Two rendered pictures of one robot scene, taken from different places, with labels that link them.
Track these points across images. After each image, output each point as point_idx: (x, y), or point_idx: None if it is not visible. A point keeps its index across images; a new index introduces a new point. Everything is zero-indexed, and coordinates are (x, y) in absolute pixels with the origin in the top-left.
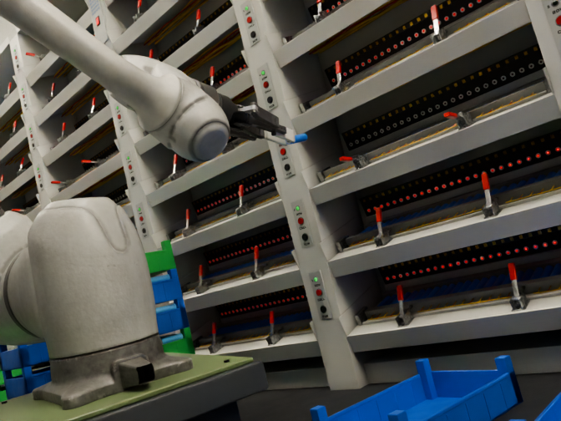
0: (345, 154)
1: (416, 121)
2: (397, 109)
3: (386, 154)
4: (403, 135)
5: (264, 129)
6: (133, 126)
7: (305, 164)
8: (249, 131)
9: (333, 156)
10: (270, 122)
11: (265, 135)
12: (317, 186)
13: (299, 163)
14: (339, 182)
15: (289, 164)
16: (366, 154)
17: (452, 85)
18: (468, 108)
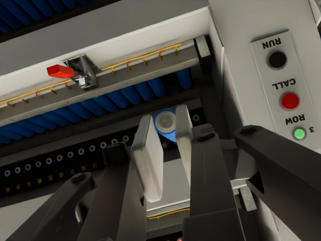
0: (219, 102)
1: (81, 144)
2: (103, 164)
3: (48, 88)
4: (91, 125)
5: (113, 185)
6: None
7: (227, 71)
8: (192, 188)
9: (219, 97)
10: (28, 221)
11: (187, 146)
12: (180, 14)
13: (236, 71)
14: (121, 27)
15: (269, 66)
16: (90, 90)
17: (22, 186)
18: (5, 154)
